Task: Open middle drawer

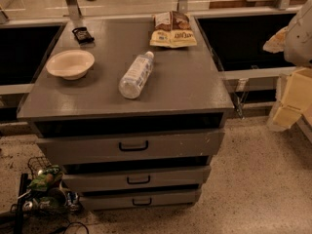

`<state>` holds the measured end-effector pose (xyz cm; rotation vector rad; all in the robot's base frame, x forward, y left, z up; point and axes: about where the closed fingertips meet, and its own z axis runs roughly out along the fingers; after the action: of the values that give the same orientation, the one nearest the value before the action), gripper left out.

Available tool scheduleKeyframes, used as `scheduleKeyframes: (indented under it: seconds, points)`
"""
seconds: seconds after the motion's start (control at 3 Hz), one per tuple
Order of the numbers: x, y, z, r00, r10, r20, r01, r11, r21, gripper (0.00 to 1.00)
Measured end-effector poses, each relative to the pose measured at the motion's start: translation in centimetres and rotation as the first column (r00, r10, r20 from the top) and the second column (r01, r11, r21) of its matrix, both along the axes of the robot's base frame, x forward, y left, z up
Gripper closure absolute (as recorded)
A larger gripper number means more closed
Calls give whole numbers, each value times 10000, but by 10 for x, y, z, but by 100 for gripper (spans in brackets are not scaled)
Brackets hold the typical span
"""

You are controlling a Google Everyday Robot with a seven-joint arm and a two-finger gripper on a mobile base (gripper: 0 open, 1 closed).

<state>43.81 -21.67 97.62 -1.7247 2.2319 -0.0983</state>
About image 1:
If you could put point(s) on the green chip bag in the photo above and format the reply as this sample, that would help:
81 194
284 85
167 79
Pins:
46 179

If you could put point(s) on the black wire basket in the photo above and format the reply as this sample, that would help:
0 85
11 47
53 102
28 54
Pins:
37 164

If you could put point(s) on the grey bottom drawer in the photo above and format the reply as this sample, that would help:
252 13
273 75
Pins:
140 200

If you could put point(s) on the white bowl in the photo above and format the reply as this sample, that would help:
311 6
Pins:
70 65

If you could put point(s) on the grey top drawer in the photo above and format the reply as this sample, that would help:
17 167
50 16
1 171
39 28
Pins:
97 149

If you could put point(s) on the clear plastic water bottle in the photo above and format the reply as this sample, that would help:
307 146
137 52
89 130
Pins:
133 81

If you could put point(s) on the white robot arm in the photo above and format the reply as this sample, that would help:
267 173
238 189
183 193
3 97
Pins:
298 51

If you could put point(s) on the blue white soda can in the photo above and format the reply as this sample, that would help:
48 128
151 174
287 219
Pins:
73 201

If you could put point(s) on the grey drawer cabinet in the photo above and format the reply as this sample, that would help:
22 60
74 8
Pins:
183 94

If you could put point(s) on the brown yellow chip bag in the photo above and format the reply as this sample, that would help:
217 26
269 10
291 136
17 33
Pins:
172 30

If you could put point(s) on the small black snack packet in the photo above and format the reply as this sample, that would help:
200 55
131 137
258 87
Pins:
82 35

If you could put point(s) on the grey drawer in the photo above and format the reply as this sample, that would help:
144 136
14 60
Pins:
137 179
97 149
140 200

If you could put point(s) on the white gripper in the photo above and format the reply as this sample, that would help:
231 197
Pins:
299 39

